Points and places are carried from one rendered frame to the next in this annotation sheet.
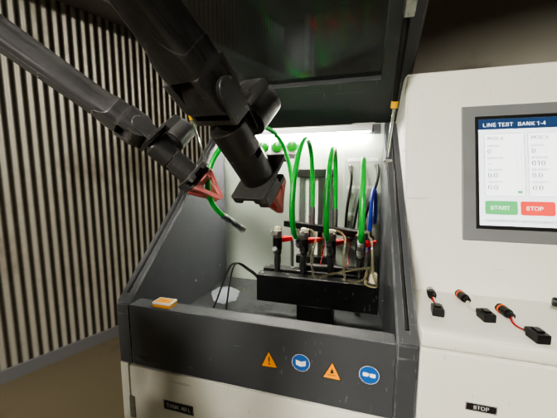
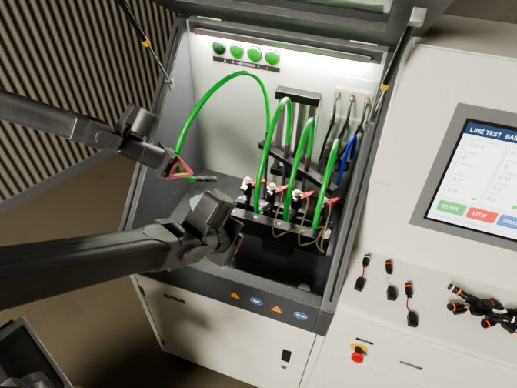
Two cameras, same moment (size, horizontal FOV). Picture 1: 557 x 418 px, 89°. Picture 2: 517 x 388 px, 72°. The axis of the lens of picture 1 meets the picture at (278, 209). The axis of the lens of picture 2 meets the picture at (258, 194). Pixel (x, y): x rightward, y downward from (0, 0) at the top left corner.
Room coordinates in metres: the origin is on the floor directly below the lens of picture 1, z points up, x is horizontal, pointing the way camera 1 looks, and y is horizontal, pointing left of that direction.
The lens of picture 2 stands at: (0.03, -0.06, 1.87)
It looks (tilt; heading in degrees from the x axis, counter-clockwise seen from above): 46 degrees down; 2
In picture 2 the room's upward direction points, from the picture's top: 2 degrees clockwise
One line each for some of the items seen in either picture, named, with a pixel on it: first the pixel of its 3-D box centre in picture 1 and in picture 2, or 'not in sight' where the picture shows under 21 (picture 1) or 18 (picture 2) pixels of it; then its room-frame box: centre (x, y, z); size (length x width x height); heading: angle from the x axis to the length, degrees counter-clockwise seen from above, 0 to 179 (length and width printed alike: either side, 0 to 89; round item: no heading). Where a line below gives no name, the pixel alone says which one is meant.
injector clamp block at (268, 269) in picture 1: (316, 298); (279, 230); (0.81, -0.11, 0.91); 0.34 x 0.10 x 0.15; 74
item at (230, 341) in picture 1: (249, 349); (221, 283); (0.61, 0.07, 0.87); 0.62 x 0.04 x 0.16; 74
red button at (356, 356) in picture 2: not in sight; (358, 353); (0.45, -0.35, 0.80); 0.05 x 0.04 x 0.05; 74
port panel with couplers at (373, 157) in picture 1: (361, 192); (344, 124); (1.03, -0.30, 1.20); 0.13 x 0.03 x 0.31; 74
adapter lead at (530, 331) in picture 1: (519, 321); (410, 304); (0.51, -0.46, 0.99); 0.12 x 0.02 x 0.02; 173
